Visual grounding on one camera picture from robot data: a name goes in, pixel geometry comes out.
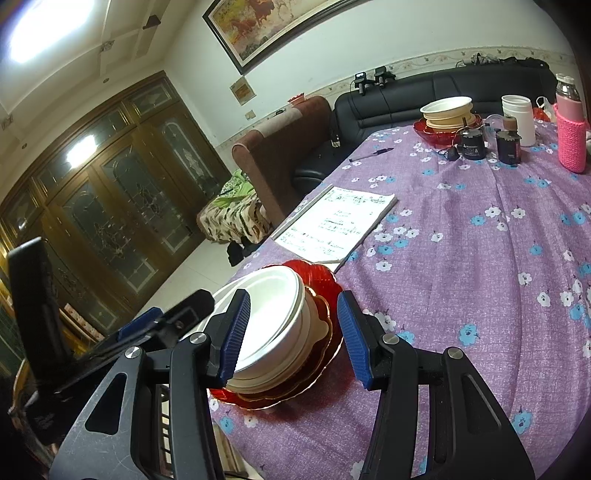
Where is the brown armchair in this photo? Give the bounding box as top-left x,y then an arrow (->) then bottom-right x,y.
232,95 -> 335,229

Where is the white plastic cup stack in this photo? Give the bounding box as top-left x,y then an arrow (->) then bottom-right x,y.
501,95 -> 536,147

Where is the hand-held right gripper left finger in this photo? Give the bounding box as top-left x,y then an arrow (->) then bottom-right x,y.
48,288 -> 252,480

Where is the black bag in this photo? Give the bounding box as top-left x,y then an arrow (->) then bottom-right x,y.
226,240 -> 259,267

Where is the yellow wall notice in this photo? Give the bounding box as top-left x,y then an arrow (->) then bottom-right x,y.
229,76 -> 257,104

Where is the green cloth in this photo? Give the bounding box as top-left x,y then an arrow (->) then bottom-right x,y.
217,168 -> 254,210

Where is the beige plastic bowl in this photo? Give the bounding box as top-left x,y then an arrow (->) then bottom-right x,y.
226,295 -> 333,395
425,112 -> 481,132

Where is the red plate with round sticker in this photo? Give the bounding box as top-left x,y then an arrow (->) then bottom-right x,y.
222,285 -> 345,402

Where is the black canister with brown spool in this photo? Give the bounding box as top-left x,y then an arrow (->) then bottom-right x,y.
496,117 -> 522,164

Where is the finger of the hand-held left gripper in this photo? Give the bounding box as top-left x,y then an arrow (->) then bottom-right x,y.
88,307 -> 165,357
139,289 -> 216,352

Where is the dark pen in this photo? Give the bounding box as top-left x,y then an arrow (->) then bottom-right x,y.
348,148 -> 395,163

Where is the cream disposable bowl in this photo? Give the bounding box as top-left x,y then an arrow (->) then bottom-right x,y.
420,97 -> 474,116

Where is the black leather sofa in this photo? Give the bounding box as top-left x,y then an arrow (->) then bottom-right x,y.
293,59 -> 559,183

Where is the wooden glass-door cabinet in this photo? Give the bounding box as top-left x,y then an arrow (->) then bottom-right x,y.
0,70 -> 232,370

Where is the framed horse painting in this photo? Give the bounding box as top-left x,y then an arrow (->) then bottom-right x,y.
202,0 -> 375,75

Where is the red plastic plate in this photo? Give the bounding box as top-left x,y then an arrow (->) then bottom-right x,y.
209,259 -> 345,411

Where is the purple floral tablecloth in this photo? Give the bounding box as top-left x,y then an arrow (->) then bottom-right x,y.
208,117 -> 591,480

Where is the red bowl at back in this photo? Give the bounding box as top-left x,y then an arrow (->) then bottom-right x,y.
413,117 -> 483,148

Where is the leopard print blanket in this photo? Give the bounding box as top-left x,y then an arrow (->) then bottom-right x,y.
198,194 -> 273,244

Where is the open handwritten notebook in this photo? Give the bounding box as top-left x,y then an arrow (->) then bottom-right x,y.
271,185 -> 398,274

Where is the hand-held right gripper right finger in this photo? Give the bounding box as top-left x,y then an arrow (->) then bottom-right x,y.
337,291 -> 536,480

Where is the bottle with pink knit sleeve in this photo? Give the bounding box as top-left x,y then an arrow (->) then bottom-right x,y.
554,74 -> 589,174

